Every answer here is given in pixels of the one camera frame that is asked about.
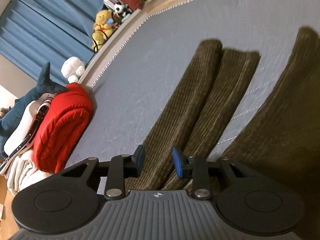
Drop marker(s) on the wooden bed frame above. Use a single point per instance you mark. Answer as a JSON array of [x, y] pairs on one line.
[[175, 0]]

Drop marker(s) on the yellow plush toy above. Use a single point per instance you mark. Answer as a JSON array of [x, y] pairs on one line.
[[102, 20]]

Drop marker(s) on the white pillow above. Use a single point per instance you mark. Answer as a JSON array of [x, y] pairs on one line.
[[22, 130]]

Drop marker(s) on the red folded comforter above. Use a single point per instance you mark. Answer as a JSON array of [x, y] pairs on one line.
[[62, 122]]

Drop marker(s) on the white folded blanket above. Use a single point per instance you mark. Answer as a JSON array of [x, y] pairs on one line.
[[22, 172]]

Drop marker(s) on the white storage basket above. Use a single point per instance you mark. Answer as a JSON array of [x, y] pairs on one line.
[[108, 2]]

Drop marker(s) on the white plush toy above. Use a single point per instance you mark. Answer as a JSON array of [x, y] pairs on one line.
[[72, 66]]

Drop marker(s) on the navy patterned folded blanket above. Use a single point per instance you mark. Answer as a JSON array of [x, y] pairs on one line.
[[41, 110]]

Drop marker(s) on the white window ledge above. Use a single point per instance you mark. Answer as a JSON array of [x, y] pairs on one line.
[[120, 32]]

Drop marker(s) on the panda plush toy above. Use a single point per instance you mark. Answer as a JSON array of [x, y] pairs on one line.
[[119, 8]]

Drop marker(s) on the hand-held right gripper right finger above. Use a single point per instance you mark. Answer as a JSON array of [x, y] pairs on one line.
[[178, 162]]

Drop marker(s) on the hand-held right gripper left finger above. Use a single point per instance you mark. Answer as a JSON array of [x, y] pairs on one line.
[[138, 160]]

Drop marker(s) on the blue curtain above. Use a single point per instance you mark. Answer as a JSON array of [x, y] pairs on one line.
[[50, 17]]

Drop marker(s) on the blue shark plush toy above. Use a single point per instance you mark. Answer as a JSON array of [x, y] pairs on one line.
[[15, 112]]

